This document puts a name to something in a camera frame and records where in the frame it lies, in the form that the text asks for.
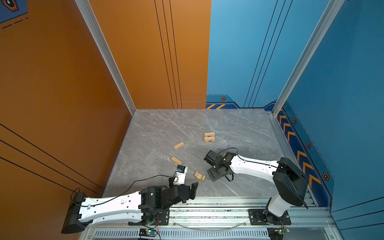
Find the wood block angled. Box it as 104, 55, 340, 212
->
204, 132, 215, 137

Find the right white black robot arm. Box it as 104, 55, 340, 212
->
204, 151, 309, 227

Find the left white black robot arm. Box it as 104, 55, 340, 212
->
61, 182, 199, 234

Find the wood arch block left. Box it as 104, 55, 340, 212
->
195, 171, 206, 181

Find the left green circuit board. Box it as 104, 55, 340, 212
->
139, 228, 160, 240

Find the green circuit board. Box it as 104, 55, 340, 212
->
267, 228, 291, 240
139, 228, 160, 240

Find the right green circuit board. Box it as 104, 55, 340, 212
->
267, 228, 291, 240

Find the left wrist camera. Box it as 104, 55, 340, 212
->
173, 165, 188, 185

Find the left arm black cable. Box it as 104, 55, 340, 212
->
70, 174, 173, 208

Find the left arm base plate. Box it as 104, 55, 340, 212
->
128, 210, 170, 226

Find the aluminium rail frame front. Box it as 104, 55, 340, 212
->
81, 197, 343, 240

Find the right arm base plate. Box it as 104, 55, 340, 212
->
248, 209, 292, 226

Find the left aluminium corner post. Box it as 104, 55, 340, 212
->
75, 0, 136, 116

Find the aluminium corner post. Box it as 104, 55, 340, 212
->
272, 0, 345, 118
75, 0, 136, 116

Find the right aluminium corner post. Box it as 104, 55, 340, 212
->
272, 0, 345, 118

